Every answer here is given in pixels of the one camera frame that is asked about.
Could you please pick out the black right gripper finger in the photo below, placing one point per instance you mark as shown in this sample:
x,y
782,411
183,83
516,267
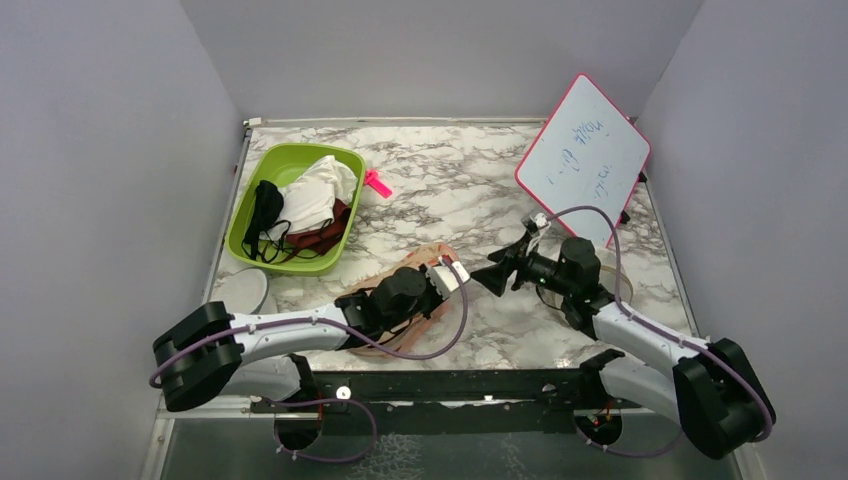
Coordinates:
x,y
515,250
495,278

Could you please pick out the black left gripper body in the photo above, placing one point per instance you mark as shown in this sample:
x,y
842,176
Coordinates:
x,y
428,300

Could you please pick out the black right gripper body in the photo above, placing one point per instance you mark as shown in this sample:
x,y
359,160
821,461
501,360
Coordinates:
x,y
542,271

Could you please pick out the peach patterned mesh laundry bag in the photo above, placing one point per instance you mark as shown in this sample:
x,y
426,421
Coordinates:
x,y
402,338

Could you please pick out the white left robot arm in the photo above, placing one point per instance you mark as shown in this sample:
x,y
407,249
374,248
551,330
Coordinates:
x,y
198,359

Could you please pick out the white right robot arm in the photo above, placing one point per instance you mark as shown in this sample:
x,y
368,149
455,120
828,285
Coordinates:
x,y
709,389

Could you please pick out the dark red bra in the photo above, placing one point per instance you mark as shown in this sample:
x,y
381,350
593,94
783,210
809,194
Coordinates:
x,y
319,241

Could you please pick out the black bra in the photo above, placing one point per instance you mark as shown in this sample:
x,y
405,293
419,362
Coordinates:
x,y
265,235

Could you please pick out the white round mesh bag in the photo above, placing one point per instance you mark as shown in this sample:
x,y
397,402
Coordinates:
x,y
245,292

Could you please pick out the pink framed whiteboard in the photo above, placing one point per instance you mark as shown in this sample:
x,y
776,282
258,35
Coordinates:
x,y
587,153

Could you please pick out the pink plastic clip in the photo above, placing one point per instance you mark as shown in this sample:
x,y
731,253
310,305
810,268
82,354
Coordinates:
x,y
372,180

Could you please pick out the white cloth garment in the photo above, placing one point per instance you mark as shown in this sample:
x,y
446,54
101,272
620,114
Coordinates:
x,y
309,200

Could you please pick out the green plastic basket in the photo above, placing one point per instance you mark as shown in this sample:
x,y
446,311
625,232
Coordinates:
x,y
281,165

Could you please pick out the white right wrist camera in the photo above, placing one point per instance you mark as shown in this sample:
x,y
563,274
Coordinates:
x,y
535,224

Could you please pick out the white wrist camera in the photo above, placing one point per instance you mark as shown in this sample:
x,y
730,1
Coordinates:
x,y
444,281
535,224

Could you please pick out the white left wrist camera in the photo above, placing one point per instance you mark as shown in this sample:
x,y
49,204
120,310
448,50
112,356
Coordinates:
x,y
444,281

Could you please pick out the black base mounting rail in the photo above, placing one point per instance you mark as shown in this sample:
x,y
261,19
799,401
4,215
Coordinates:
x,y
440,402

